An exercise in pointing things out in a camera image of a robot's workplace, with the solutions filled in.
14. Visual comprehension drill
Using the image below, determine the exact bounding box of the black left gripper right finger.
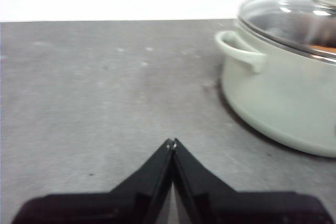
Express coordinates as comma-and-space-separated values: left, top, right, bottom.
172, 137, 334, 224

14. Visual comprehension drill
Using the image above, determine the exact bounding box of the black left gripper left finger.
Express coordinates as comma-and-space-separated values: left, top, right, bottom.
12, 138, 173, 224

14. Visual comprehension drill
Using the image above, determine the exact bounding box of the glass pot lid with knob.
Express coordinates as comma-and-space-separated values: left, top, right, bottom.
237, 0, 336, 64

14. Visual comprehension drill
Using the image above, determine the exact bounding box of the pale green electric pot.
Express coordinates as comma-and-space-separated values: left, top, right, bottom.
214, 22, 336, 158

